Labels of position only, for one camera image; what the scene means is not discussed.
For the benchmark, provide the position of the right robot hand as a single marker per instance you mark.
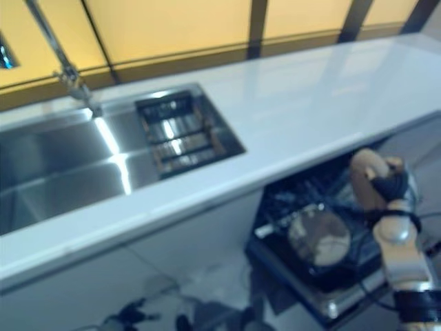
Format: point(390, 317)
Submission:
point(392, 182)

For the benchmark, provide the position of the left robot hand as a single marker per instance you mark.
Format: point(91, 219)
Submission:
point(136, 312)

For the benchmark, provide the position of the cream round plate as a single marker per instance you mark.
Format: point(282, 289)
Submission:
point(361, 176)
point(320, 238)

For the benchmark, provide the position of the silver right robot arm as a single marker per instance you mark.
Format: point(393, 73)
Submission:
point(403, 255)

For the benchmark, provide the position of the dishwasher door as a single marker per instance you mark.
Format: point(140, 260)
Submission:
point(330, 300)

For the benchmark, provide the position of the white glossy cabinet door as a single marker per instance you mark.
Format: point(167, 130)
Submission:
point(51, 296)
point(206, 234)

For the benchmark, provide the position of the stainless steel sink basin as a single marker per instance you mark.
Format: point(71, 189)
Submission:
point(69, 162)

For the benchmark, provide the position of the black dish drying rack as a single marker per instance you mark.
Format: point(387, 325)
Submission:
point(179, 138)

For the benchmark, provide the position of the chrome pull-down kitchen faucet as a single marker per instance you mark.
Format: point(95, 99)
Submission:
point(65, 69)

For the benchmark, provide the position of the dark window frame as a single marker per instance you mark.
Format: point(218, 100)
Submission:
point(257, 27)

